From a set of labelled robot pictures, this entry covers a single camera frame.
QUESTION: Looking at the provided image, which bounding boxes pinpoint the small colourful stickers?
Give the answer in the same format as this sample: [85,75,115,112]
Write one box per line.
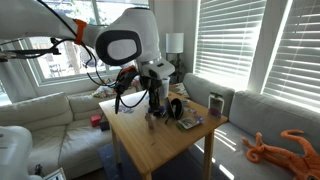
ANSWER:
[183,105,198,115]

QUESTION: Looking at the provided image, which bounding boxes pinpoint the black wrist camera orange mount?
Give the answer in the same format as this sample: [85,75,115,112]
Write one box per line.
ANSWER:
[114,65,138,95]

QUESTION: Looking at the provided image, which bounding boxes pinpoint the gray fabric sofa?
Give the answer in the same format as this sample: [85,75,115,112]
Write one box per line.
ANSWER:
[182,72,320,180]

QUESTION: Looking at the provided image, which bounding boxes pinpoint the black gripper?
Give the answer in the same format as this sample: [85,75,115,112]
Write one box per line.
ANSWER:
[139,75,165,112]

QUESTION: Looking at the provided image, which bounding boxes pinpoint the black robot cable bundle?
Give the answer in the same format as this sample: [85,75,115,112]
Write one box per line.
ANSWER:
[0,0,149,115]

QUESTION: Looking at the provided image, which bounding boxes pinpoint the colourful flat card package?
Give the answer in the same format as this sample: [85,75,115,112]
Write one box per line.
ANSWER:
[176,114,205,131]

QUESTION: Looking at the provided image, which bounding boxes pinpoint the light wooden table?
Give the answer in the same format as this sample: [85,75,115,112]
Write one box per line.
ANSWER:
[98,89,229,180]

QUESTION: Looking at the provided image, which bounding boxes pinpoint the colourful patterned cloth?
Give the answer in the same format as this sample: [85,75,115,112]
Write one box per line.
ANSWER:
[92,79,118,99]

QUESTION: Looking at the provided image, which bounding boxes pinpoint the wide white window blinds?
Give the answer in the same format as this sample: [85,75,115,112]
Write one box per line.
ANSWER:
[194,0,268,91]

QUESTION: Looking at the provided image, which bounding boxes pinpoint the black headphones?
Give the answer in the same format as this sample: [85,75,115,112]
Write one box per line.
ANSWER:
[164,97,185,122]

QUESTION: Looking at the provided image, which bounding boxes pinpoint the floor lamp cylinder shade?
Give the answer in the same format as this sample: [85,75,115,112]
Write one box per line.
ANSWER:
[165,32,185,84]

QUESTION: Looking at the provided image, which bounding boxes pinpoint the dark blue rug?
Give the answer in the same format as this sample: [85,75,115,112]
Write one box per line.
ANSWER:
[98,143,208,180]

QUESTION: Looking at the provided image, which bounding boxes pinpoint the white edged board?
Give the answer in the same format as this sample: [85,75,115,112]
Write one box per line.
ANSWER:
[41,167,67,180]

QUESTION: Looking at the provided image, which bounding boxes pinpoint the orange strap on arm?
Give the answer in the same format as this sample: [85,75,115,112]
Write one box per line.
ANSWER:
[73,18,88,46]

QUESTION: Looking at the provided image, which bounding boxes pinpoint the white leather sofa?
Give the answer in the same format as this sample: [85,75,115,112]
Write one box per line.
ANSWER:
[0,87,118,180]

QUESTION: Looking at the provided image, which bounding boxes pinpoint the small red box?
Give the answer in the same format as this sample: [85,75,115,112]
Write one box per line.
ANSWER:
[89,113,103,128]

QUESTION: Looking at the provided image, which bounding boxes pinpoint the potted green plant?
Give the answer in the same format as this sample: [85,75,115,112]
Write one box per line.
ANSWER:
[168,54,186,84]

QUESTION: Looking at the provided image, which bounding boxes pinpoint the small dark purple box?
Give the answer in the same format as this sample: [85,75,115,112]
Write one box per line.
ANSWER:
[99,114,111,132]

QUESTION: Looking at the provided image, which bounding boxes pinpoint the orange octopus plush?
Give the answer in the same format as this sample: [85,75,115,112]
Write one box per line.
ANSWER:
[241,129,320,180]

